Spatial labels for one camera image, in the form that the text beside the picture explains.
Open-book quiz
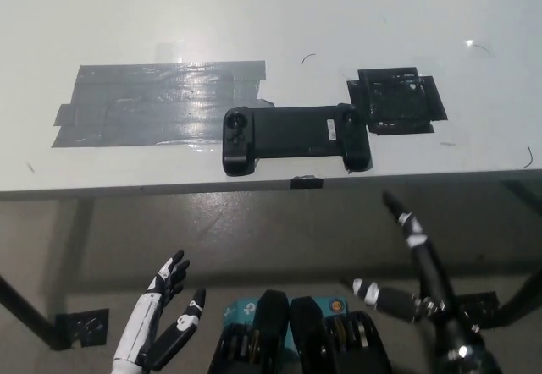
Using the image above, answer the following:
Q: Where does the square black tape patch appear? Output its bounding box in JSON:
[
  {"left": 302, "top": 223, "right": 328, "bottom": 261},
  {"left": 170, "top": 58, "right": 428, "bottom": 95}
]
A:
[{"left": 346, "top": 66, "right": 449, "bottom": 136}]

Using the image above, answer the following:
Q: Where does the small black tape strip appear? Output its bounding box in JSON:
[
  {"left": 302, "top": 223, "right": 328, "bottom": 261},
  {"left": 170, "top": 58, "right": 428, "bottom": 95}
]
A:
[{"left": 290, "top": 174, "right": 324, "bottom": 190}]

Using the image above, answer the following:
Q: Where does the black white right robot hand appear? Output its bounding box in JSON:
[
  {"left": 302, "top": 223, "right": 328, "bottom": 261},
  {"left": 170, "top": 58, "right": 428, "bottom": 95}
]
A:
[{"left": 351, "top": 190, "right": 489, "bottom": 363}]

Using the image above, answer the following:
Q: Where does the black floor tape patch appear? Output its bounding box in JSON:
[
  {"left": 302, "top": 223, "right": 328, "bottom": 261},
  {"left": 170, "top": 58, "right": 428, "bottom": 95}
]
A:
[
  {"left": 456, "top": 291, "right": 501, "bottom": 329},
  {"left": 54, "top": 307, "right": 110, "bottom": 348}
]

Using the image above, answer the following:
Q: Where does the black teal robot torso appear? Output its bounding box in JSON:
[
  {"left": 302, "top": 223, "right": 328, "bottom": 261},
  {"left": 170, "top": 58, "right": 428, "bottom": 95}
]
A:
[{"left": 207, "top": 289, "right": 393, "bottom": 374}]

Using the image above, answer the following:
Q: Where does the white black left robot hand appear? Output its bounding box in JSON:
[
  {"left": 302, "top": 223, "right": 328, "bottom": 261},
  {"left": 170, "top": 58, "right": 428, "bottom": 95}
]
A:
[{"left": 110, "top": 250, "right": 207, "bottom": 374}]

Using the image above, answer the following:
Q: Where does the black metal table leg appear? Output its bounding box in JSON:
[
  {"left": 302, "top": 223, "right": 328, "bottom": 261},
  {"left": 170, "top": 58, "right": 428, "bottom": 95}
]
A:
[
  {"left": 486, "top": 259, "right": 542, "bottom": 331},
  {"left": 0, "top": 272, "right": 60, "bottom": 352}
]

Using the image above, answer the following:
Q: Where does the large grey duct tape patch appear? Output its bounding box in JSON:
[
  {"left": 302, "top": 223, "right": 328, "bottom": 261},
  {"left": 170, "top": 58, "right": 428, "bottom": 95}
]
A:
[{"left": 50, "top": 60, "right": 277, "bottom": 149}]

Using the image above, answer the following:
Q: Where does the black mobile game controller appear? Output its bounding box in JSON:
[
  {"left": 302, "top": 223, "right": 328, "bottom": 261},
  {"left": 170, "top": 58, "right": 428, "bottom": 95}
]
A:
[{"left": 221, "top": 103, "right": 374, "bottom": 177}]

